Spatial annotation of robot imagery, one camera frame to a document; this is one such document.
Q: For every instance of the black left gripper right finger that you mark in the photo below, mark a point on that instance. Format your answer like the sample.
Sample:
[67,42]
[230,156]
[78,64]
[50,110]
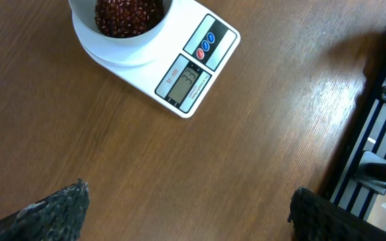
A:
[315,218]

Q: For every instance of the white digital kitchen scale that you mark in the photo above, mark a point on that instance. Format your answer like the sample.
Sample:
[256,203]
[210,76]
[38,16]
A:
[176,68]

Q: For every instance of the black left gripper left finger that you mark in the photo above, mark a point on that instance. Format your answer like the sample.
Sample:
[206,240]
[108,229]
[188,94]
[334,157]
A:
[60,216]

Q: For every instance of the red beans in bowl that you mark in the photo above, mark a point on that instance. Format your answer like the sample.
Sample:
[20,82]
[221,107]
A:
[127,18]

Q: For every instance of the white round bowl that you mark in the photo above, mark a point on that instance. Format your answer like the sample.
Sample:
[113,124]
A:
[84,10]

